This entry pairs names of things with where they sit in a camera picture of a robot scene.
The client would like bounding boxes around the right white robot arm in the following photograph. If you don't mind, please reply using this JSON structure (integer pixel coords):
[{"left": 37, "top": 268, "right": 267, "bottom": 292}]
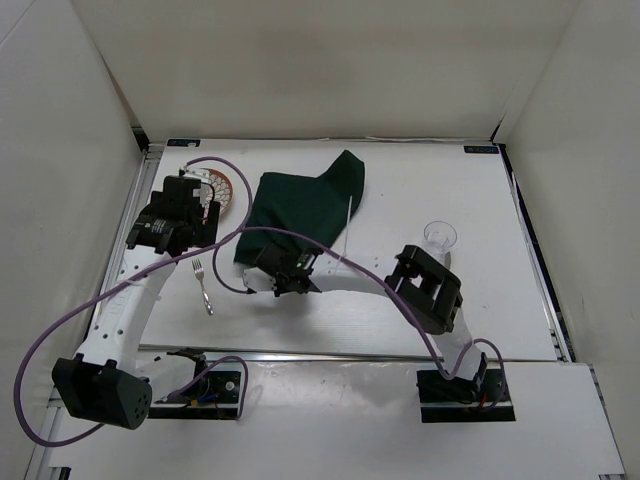
[{"left": 242, "top": 243, "right": 487, "bottom": 404}]

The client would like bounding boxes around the silver fork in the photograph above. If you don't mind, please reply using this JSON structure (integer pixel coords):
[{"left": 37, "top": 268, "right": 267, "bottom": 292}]
[{"left": 192, "top": 258, "right": 214, "bottom": 316}]

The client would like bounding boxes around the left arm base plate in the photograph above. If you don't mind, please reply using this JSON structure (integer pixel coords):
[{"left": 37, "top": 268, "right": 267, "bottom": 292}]
[{"left": 134, "top": 348, "right": 249, "bottom": 420}]

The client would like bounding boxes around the clear drinking glass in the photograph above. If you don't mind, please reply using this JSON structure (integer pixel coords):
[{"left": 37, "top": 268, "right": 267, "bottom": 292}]
[{"left": 423, "top": 221, "right": 458, "bottom": 257}]

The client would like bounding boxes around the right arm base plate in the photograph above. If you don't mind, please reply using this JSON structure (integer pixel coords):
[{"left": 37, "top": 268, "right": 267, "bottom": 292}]
[{"left": 416, "top": 368, "right": 516, "bottom": 424}]

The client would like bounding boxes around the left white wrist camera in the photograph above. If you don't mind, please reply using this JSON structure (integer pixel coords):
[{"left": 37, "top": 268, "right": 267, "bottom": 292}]
[{"left": 179, "top": 165, "right": 211, "bottom": 182}]

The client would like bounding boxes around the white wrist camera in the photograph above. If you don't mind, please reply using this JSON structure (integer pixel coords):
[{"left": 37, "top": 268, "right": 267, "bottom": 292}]
[
  {"left": 179, "top": 165, "right": 211, "bottom": 182},
  {"left": 242, "top": 267, "right": 275, "bottom": 293}
]

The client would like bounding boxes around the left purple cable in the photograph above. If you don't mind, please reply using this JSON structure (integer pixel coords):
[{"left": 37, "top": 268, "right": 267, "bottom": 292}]
[{"left": 13, "top": 155, "right": 254, "bottom": 447}]

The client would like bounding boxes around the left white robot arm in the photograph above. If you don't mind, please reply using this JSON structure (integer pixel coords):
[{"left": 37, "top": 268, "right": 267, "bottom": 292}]
[{"left": 52, "top": 175, "right": 220, "bottom": 430}]

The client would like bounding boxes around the white zip tie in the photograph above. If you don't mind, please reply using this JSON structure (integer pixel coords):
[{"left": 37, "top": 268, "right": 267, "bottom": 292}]
[{"left": 337, "top": 196, "right": 353, "bottom": 267}]

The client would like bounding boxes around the orange patterned plate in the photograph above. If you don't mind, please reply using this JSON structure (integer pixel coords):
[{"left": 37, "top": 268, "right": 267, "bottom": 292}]
[{"left": 204, "top": 169, "right": 234, "bottom": 215}]

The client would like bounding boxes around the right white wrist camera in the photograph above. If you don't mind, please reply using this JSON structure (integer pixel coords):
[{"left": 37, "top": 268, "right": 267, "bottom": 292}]
[{"left": 242, "top": 267, "right": 275, "bottom": 293}]

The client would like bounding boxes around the dark green cloth napkin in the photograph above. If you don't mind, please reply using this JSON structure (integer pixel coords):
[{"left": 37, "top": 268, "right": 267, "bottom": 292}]
[{"left": 234, "top": 150, "right": 365, "bottom": 265}]

